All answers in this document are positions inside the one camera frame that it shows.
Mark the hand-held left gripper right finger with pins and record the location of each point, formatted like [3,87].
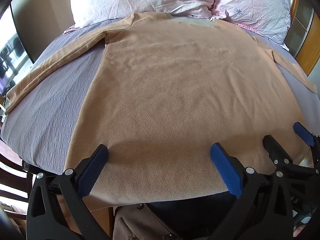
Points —
[225,170]

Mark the wooden slatted chair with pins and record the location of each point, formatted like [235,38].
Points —
[11,187]

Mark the glass window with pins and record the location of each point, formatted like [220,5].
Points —
[11,55]

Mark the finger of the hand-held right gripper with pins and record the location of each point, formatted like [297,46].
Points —
[277,152]
[303,133]

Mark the wooden headboard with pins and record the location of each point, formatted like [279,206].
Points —
[306,52]

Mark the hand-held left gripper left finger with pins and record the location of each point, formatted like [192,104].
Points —
[93,168]

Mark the tan fleece long-sleeve shirt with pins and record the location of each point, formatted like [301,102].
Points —
[175,100]

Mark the pink floral pillow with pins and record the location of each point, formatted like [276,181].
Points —
[252,7]

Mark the grey bed sheet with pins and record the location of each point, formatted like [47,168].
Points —
[50,105]

